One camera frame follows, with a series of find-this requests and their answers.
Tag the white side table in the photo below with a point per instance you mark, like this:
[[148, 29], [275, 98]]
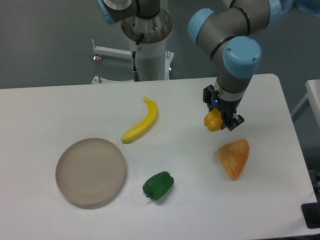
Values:
[[310, 99]]

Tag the orange toy fruit wedge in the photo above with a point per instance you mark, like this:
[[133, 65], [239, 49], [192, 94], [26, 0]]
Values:
[[233, 157]]

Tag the black device at table edge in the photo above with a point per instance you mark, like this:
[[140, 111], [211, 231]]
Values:
[[311, 214]]

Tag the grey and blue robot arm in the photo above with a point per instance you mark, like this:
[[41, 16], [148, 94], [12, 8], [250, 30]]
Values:
[[224, 38]]

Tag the yellow toy banana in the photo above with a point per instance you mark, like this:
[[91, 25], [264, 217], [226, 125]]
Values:
[[144, 125]]

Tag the green toy pepper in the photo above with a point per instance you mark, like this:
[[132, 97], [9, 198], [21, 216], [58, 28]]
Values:
[[158, 185]]

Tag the beige round plate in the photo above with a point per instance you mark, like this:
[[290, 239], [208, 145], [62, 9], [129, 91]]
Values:
[[91, 172]]

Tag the yellow toy pepper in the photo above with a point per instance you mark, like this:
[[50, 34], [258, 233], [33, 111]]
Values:
[[213, 120]]

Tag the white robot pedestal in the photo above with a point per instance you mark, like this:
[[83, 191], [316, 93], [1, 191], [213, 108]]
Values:
[[147, 37]]

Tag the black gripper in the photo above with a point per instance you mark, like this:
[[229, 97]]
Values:
[[228, 109]]

